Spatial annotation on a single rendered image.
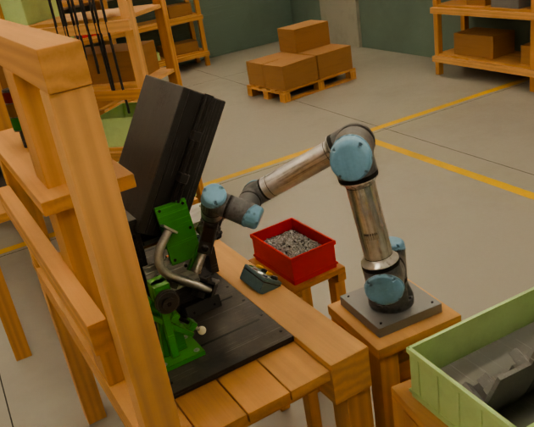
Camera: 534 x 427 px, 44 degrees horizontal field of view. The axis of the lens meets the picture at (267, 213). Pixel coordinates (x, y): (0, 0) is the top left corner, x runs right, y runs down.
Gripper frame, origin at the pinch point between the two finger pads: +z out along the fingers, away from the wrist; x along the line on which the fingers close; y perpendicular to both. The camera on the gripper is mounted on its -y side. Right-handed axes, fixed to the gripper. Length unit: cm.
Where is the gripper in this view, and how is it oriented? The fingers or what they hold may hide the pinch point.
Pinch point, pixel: (208, 240)
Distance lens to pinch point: 229.1
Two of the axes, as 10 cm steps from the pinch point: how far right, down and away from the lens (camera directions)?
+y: 2.5, -8.8, 4.0
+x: -9.6, -2.7, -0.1
